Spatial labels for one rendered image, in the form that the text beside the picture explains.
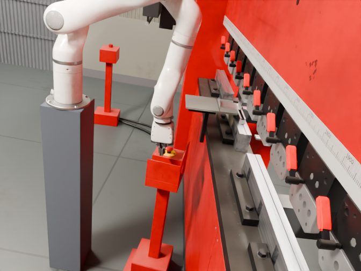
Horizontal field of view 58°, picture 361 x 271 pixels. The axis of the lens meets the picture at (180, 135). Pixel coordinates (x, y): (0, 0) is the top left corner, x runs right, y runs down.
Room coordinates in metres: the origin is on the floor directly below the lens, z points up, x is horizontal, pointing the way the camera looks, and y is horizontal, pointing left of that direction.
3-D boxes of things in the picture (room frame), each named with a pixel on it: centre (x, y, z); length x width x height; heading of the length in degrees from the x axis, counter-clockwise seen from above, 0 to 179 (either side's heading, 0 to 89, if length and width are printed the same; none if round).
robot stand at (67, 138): (1.34, 0.52, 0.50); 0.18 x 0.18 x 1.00; 88
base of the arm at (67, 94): (1.34, 0.52, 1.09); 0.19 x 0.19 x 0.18
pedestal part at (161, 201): (1.36, 0.04, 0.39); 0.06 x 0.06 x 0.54; 83
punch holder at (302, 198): (0.64, -0.35, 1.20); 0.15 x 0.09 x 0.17; 4
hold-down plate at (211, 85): (2.20, -0.17, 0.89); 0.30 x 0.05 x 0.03; 4
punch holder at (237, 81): (1.63, -0.27, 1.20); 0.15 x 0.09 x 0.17; 4
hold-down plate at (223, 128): (1.56, -0.22, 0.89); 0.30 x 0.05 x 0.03; 4
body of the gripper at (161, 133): (1.31, 0.08, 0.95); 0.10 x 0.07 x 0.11; 83
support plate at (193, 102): (1.60, -0.13, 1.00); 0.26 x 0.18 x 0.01; 94
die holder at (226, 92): (2.16, -0.24, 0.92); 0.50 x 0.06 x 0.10; 4
